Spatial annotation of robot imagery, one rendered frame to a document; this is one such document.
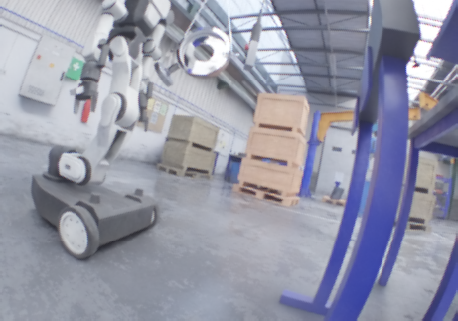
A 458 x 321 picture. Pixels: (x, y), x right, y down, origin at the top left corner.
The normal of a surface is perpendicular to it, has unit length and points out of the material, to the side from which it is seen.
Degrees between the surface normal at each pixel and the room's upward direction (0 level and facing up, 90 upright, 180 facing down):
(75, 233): 90
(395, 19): 90
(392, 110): 90
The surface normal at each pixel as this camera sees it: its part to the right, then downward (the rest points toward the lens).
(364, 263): -0.44, -0.17
